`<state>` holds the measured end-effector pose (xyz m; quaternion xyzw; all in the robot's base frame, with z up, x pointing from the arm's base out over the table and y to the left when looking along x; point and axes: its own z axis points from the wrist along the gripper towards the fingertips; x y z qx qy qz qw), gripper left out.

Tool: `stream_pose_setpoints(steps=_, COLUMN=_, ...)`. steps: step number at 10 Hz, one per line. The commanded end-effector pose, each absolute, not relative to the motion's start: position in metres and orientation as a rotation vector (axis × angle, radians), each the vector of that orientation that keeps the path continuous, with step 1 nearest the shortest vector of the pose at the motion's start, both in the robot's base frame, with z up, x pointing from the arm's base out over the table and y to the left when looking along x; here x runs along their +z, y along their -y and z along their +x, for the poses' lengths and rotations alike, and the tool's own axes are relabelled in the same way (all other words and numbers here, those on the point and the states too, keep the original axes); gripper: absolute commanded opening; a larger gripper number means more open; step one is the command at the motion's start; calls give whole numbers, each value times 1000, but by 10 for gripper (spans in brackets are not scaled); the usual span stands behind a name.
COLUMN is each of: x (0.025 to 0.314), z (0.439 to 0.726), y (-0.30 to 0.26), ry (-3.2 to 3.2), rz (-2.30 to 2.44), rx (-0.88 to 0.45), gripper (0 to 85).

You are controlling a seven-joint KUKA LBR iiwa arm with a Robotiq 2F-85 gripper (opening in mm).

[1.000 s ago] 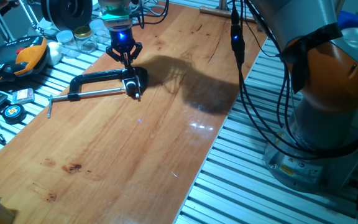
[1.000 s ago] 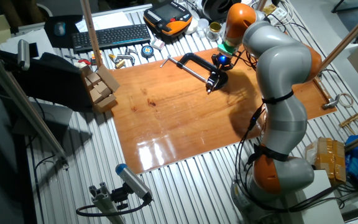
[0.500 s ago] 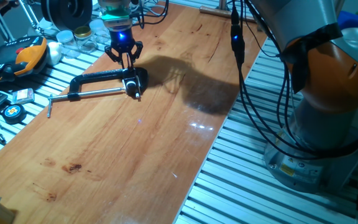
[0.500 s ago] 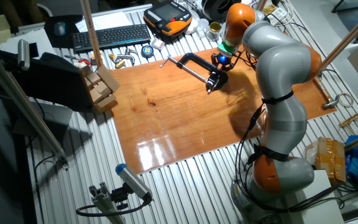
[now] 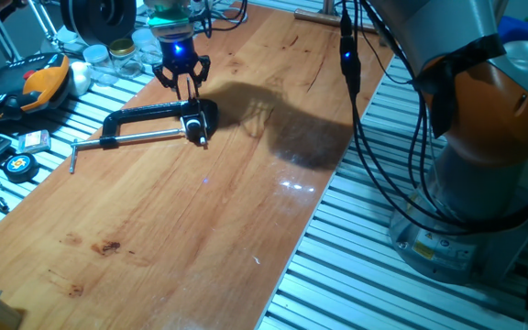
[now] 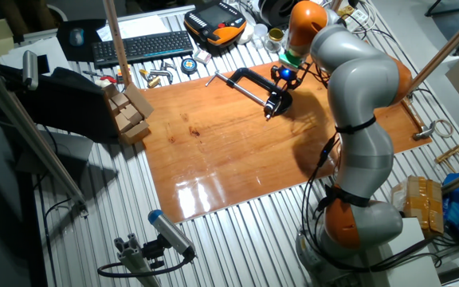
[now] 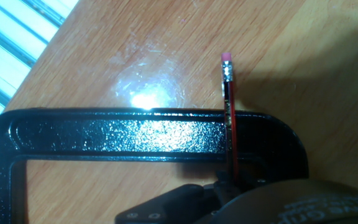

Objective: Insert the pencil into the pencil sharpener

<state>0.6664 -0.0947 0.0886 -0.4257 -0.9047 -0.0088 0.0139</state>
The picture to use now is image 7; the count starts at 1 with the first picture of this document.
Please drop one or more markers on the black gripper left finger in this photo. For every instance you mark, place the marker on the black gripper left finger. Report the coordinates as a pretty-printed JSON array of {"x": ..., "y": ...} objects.
[{"x": 222, "y": 189}]

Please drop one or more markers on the varnished wooden board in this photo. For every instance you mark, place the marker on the varnished wooden board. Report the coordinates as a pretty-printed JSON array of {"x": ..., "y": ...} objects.
[{"x": 291, "y": 62}]

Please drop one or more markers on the black metal C-clamp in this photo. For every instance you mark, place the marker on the black metal C-clamp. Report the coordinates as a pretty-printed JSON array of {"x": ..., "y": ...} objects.
[{"x": 120, "y": 137}]

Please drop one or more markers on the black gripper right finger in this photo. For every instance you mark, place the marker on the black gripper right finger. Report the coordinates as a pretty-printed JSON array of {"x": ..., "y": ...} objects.
[{"x": 249, "y": 183}]

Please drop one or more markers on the red black striped pencil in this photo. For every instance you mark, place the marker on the red black striped pencil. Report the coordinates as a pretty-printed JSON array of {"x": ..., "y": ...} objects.
[{"x": 230, "y": 118}]

